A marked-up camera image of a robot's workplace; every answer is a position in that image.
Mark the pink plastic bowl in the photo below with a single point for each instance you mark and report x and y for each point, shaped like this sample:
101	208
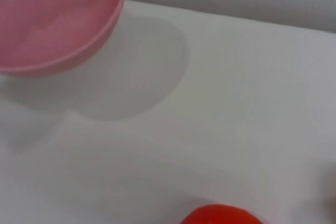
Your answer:
52	19

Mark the orange toy fruit with stem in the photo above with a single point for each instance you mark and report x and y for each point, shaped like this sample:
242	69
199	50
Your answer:
223	216

